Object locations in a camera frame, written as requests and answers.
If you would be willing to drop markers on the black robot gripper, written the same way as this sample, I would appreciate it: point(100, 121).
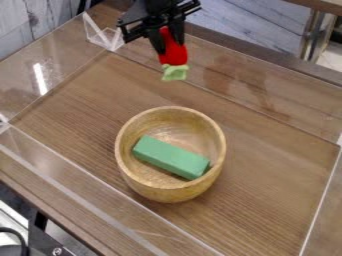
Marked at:
point(149, 15)

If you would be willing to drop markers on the wooden bowl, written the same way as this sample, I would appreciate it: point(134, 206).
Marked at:
point(185, 128)

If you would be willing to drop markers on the clear acrylic corner bracket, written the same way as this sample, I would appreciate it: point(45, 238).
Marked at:
point(108, 38)

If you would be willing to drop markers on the green rectangular block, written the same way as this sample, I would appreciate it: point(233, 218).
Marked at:
point(170, 158)

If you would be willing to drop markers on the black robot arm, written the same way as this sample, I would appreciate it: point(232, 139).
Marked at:
point(150, 15)

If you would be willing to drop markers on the wooden background furniture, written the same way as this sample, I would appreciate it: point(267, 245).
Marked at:
point(325, 12)

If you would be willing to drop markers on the black table leg frame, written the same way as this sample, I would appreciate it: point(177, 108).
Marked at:
point(40, 244)

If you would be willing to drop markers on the red plush strawberry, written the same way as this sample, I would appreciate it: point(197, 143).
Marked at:
point(174, 59)

